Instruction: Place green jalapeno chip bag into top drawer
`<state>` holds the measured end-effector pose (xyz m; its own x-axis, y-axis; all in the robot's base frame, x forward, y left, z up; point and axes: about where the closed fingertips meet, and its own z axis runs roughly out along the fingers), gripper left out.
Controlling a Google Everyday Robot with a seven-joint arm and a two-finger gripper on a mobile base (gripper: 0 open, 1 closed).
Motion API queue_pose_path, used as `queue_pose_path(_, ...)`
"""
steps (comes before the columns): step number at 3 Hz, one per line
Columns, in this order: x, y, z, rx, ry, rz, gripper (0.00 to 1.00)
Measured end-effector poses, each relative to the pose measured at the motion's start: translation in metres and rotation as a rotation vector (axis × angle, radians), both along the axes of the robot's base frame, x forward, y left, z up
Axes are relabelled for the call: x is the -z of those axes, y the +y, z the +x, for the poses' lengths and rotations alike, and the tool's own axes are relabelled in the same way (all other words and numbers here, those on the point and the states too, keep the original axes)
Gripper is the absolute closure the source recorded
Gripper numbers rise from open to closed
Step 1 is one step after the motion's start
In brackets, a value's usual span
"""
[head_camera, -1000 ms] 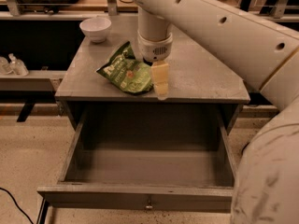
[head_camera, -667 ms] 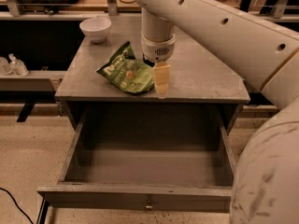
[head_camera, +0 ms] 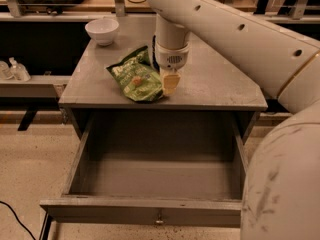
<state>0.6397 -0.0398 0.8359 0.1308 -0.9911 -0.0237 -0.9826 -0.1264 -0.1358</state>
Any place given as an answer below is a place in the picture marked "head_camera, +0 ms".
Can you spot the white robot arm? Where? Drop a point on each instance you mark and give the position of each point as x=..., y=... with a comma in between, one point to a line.
x=281, y=196

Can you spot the clear plastic bottle far left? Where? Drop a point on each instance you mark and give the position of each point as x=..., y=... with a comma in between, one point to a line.
x=5, y=73

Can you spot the green jalapeno chip bag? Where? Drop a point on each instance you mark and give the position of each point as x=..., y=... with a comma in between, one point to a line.
x=136, y=78

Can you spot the blue pepsi soda can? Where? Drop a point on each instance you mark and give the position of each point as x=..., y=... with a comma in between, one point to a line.
x=154, y=60

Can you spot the white ceramic bowl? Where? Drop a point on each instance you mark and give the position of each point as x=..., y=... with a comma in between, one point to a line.
x=103, y=31

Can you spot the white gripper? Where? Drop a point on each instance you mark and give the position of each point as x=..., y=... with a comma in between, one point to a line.
x=172, y=58

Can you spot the open grey top drawer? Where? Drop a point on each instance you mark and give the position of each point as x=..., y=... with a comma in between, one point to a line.
x=133, y=165

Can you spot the grey cabinet with top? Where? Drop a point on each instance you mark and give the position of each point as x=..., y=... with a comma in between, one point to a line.
x=208, y=82

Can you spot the small metal drawer knob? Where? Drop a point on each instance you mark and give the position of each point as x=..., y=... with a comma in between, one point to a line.
x=159, y=221

